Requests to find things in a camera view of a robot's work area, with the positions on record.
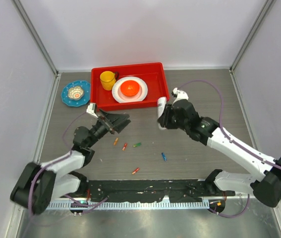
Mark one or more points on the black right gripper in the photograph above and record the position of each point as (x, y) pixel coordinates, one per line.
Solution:
(164, 120)

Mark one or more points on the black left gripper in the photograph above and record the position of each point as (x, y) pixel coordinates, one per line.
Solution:
(108, 120)

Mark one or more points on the white air conditioner remote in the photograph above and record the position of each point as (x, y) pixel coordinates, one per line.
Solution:
(161, 103)

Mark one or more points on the blue battery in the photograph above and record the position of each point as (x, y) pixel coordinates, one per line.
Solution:
(164, 157)

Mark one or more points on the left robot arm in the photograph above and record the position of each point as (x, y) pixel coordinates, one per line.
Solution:
(39, 184)

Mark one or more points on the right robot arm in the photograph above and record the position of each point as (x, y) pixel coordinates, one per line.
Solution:
(263, 179)

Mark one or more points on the white plate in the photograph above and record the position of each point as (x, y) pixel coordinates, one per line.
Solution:
(120, 98)

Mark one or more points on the green battery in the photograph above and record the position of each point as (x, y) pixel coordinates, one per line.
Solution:
(137, 144)

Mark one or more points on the orange bowl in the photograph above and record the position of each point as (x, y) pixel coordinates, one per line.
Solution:
(130, 88)

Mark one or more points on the red plastic tray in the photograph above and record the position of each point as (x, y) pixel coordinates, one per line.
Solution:
(152, 73)

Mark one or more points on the yellow mug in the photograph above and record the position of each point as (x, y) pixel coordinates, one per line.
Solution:
(108, 79)

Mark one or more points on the blue dotted plate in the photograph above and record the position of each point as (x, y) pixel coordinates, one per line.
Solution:
(83, 101)

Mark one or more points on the small patterned bowl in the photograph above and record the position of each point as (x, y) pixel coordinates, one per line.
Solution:
(75, 93)

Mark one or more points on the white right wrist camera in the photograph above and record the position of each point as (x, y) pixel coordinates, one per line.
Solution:
(179, 94)

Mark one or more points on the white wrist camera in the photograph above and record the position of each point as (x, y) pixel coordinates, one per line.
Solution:
(179, 94)
(92, 110)

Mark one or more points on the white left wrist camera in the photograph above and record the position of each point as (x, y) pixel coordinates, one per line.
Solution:
(92, 110)

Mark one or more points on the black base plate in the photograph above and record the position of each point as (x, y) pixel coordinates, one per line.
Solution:
(150, 191)

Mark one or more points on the white cable duct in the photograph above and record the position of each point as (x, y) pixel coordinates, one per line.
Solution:
(163, 205)

